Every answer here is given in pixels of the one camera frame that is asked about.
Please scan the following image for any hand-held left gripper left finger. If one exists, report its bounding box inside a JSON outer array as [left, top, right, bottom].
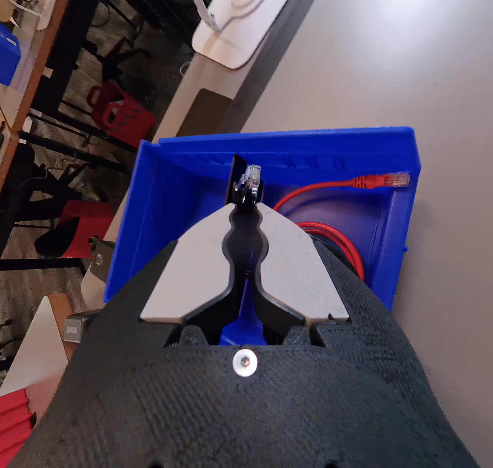
[[140, 203, 249, 345]]

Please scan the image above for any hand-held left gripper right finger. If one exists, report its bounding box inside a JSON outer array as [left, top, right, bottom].
[[246, 202, 350, 345]]

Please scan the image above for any blue plastic bin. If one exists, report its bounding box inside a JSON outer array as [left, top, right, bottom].
[[103, 126, 421, 347]]

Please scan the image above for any red ethernet cable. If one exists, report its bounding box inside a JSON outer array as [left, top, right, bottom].
[[273, 171, 410, 283]]

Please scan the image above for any red storage box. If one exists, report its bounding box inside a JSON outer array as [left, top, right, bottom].
[[58, 200, 115, 259]]

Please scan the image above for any small black box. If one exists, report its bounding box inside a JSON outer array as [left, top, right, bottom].
[[63, 309, 101, 355]]

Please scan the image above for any red plastic crate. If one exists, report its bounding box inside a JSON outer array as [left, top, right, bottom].
[[0, 389, 36, 466]]

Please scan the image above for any white stand base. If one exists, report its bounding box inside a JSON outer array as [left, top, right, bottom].
[[191, 0, 305, 69]]

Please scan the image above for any blue box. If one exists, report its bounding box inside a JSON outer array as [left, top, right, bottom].
[[0, 24, 21, 87]]

